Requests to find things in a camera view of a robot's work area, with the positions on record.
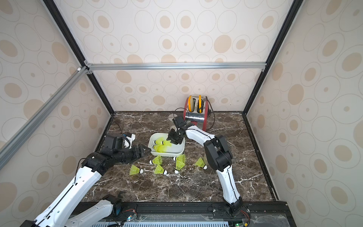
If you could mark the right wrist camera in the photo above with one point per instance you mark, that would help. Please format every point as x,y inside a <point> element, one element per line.
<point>180,123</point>

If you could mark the green shuttlecock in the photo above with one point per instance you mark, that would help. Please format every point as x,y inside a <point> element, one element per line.
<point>179,166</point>
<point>156,161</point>
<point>134,170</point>
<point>160,148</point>
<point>181,158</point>
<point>167,143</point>
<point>160,170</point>
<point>159,141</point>
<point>200,163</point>

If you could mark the white plastic storage box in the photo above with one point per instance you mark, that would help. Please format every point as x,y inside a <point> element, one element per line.
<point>173,151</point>

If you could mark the black corner frame post left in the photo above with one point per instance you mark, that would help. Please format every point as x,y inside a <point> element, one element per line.
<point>64,29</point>

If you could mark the silver aluminium crossbar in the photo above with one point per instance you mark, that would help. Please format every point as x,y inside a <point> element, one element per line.
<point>178,66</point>
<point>15,143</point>

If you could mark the silver aluminium crossbar back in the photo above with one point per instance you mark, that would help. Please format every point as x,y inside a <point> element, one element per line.
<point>178,66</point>

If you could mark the red silver toaster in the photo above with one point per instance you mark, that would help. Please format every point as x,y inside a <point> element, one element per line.
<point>196,111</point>

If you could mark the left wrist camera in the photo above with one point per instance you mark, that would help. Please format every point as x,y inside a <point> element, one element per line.
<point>114,143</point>

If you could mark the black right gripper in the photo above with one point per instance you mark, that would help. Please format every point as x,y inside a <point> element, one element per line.
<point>175,135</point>

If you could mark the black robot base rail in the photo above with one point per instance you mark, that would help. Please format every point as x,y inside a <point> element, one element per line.
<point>251,214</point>

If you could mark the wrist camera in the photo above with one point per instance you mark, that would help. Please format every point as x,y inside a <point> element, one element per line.
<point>114,143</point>
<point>180,123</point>

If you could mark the black corner frame post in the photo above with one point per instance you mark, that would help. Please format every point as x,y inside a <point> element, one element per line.
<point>291,15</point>
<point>64,29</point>

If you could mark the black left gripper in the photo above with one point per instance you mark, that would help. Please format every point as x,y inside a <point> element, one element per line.
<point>137,154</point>

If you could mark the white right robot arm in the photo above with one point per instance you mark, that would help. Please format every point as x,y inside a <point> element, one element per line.
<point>219,158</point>

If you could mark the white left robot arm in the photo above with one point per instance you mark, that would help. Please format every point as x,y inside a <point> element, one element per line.
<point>95,165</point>

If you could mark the black corner frame post right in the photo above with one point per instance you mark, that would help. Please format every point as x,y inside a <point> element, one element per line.
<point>291,15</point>

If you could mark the silver aluminium crossbar left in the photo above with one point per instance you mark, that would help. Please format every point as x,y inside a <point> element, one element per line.
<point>15,143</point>

